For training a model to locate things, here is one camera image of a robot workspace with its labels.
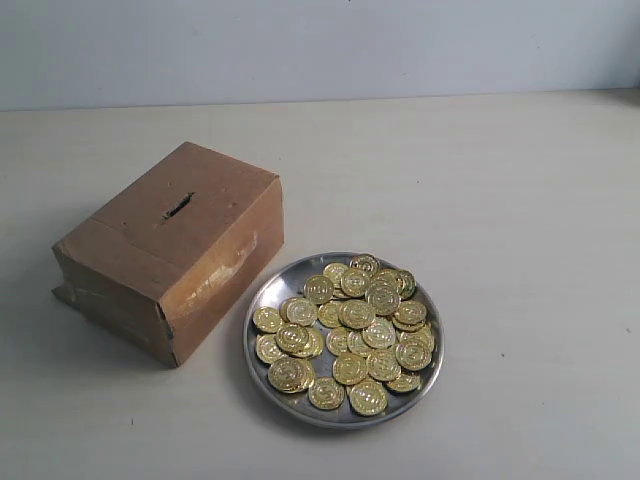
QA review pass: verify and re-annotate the gold coin upper left standing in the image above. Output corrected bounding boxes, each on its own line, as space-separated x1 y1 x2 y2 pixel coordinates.
303 275 334 305

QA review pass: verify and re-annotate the gold coin far left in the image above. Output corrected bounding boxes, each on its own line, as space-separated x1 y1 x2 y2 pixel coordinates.
252 306 284 334

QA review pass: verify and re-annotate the round silver metal plate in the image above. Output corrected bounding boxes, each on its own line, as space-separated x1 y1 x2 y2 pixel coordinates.
242 252 444 430

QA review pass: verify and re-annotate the gold coin left centre top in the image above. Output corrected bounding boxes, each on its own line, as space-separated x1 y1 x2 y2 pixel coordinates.
275 323 310 357

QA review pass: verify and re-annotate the gold coin lower left stack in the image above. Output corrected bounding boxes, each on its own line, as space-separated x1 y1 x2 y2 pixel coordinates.
267 357 316 394

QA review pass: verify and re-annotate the gold coin bottom left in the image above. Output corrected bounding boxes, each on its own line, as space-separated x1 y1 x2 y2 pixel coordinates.
308 377 345 410

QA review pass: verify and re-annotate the brown cardboard slotted box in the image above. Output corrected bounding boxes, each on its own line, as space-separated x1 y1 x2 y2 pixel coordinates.
53 142 284 368

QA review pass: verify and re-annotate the gold coin lower centre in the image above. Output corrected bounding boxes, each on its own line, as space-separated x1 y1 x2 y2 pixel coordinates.
332 353 368 386

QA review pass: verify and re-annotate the gold coin front bottom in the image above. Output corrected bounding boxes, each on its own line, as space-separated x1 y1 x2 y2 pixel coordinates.
349 380 388 416

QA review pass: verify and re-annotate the gold coin right side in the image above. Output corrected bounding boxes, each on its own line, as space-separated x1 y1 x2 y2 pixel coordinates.
395 339 432 372

